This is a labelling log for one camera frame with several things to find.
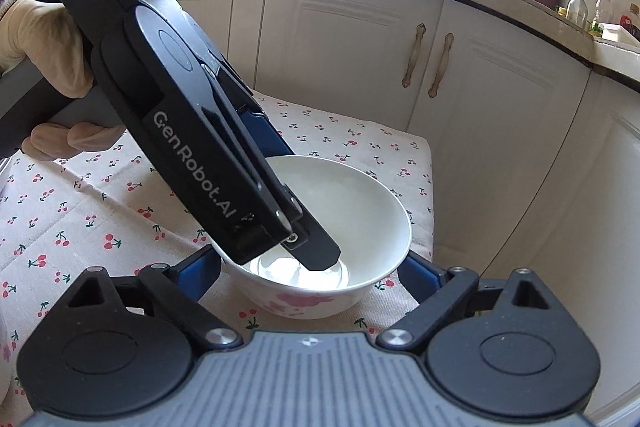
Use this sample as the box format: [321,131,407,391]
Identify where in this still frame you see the person's left hand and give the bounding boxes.
[0,0,127,161]

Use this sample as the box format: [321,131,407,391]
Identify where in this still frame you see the white plastic container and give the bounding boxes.
[597,23,640,55]

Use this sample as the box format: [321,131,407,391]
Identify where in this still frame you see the white bowl with pink flowers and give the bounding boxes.
[209,154,413,320]

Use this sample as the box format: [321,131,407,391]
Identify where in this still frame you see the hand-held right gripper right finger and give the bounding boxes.
[377,251,555,354]

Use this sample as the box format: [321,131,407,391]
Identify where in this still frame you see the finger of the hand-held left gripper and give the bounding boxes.
[239,106,297,158]
[202,64,343,273]

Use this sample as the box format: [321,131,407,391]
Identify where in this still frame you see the bronze cabinet handle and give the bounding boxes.
[427,33,454,98]
[402,23,427,88]

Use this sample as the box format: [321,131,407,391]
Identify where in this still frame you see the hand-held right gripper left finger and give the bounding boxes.
[64,246,242,349]

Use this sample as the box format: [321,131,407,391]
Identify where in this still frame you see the cherry print tablecloth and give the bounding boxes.
[0,92,436,408]

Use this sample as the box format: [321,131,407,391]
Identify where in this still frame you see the red capped bottle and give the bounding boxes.
[620,4,640,38]

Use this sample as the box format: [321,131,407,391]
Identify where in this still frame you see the clear glass bottles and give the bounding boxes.
[592,0,614,28]

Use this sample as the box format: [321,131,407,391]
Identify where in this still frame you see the white cabinet door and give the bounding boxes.
[172,0,240,58]
[500,72,640,418]
[407,0,596,288]
[252,0,446,138]

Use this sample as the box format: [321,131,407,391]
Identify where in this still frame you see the clear plastic bottle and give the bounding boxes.
[567,0,589,29]

